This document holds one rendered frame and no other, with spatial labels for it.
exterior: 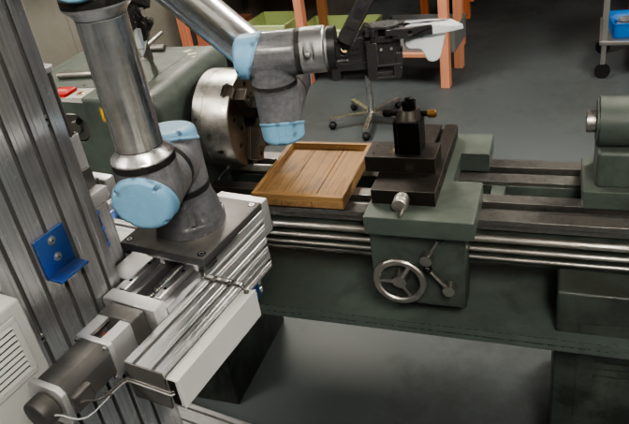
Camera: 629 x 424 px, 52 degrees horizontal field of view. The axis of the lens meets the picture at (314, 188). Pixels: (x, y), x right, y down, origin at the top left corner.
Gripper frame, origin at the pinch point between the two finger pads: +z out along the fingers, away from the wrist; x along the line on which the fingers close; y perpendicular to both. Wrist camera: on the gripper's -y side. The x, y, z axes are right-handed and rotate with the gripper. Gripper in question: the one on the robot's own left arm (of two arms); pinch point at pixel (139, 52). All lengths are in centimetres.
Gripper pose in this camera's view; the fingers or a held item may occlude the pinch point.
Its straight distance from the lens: 206.7
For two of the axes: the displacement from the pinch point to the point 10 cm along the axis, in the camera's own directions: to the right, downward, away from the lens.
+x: 9.4, 0.5, -3.4
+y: -3.2, 5.1, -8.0
